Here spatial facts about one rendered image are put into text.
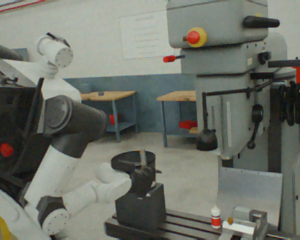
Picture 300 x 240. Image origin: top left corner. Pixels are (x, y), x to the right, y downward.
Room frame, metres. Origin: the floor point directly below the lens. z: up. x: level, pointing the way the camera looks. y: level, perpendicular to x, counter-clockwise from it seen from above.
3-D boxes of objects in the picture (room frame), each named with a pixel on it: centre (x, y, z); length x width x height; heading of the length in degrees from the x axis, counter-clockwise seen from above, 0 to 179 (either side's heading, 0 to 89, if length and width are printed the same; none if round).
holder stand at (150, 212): (1.40, 0.10, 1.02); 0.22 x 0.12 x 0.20; 57
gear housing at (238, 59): (1.23, -0.31, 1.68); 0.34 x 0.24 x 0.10; 148
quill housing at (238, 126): (1.20, -0.29, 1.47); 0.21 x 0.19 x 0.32; 58
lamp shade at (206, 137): (0.99, -0.17, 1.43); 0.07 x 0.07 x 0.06
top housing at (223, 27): (1.21, -0.29, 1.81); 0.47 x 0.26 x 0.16; 148
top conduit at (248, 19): (1.15, -0.43, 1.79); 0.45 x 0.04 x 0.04; 148
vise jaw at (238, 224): (1.12, -0.31, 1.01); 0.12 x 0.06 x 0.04; 56
